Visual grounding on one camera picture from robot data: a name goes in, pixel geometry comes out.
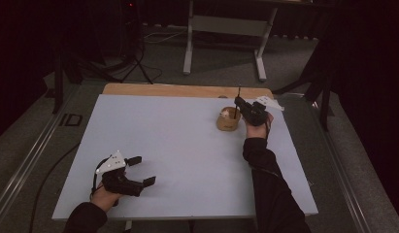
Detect white metal stand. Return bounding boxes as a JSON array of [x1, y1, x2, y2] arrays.
[[183, 0, 279, 83]]

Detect black stand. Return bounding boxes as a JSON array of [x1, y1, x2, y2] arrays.
[[50, 48, 84, 115], [273, 48, 334, 132]]

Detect black tripod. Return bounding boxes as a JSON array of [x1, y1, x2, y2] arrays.
[[118, 0, 154, 85]]

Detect person's left hand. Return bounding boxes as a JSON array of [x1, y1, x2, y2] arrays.
[[89, 183, 123, 213]]

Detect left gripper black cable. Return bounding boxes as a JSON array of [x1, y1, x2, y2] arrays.
[[89, 157, 111, 200]]

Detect white table mat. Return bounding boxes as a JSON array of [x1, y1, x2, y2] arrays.
[[51, 93, 319, 221]]

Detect metal floor rail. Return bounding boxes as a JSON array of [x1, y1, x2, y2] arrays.
[[0, 83, 82, 224], [303, 96, 399, 233]]

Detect white cable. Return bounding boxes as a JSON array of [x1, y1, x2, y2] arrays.
[[143, 30, 188, 45]]

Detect wooden table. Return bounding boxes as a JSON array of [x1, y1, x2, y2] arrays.
[[102, 83, 275, 100]]

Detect person's right hand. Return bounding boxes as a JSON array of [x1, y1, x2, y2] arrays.
[[245, 112, 275, 140]]

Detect black floor cable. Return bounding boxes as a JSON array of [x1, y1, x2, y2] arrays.
[[27, 142, 82, 233]]

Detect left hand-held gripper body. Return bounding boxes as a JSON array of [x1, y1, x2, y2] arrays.
[[94, 150, 146, 198]]

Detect wooden pen holder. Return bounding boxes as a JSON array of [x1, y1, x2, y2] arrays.
[[216, 106, 243, 132]]

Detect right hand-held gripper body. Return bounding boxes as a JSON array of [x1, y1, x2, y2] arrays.
[[241, 95, 285, 127]]

